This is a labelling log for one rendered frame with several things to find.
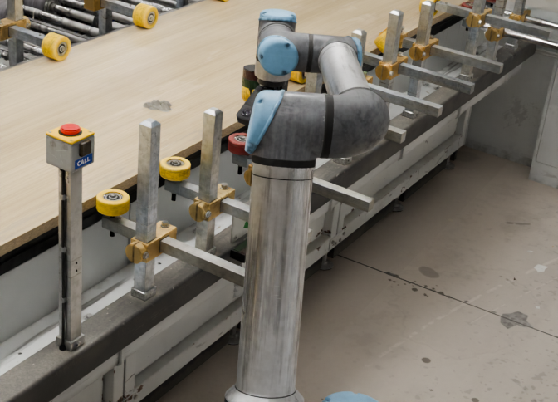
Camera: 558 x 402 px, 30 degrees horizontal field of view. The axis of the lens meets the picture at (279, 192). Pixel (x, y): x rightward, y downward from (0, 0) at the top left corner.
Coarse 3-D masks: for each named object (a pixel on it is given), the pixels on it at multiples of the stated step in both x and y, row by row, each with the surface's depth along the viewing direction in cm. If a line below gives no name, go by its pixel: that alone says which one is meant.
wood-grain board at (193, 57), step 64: (256, 0) 407; (320, 0) 414; (384, 0) 423; (448, 0) 431; (64, 64) 328; (128, 64) 333; (192, 64) 338; (0, 128) 282; (128, 128) 290; (192, 128) 294; (0, 192) 251; (0, 256) 230
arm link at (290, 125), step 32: (256, 96) 187; (288, 96) 184; (320, 96) 185; (256, 128) 182; (288, 128) 182; (320, 128) 182; (256, 160) 186; (288, 160) 183; (256, 192) 187; (288, 192) 184; (256, 224) 187; (288, 224) 185; (256, 256) 187; (288, 256) 186; (256, 288) 188; (288, 288) 188; (256, 320) 188; (288, 320) 189; (256, 352) 189; (288, 352) 190; (256, 384) 190; (288, 384) 192
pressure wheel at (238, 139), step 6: (228, 138) 289; (234, 138) 290; (240, 138) 289; (246, 138) 291; (228, 144) 289; (234, 144) 287; (240, 144) 286; (234, 150) 287; (240, 150) 287; (240, 168) 293
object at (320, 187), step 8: (232, 160) 292; (240, 160) 291; (248, 160) 289; (312, 184) 280; (320, 184) 279; (328, 184) 279; (320, 192) 280; (328, 192) 278; (336, 192) 277; (344, 192) 276; (352, 192) 277; (336, 200) 278; (344, 200) 276; (352, 200) 275; (360, 200) 274; (368, 200) 273; (360, 208) 275; (368, 208) 273
